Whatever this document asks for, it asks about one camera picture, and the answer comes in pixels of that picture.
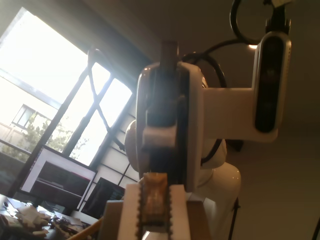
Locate dark computer monitor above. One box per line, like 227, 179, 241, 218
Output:
83, 176, 126, 220

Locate pale wooden cutout piece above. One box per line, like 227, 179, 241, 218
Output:
16, 206, 52, 230

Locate large dark framed window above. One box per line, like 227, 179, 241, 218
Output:
0, 6, 156, 176

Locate bright computer monitor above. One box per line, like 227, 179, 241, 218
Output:
19, 146, 99, 213

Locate gripper camera bar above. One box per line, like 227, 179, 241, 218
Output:
201, 31, 293, 144

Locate yellow network cable clear plug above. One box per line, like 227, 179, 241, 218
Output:
72, 171, 169, 240

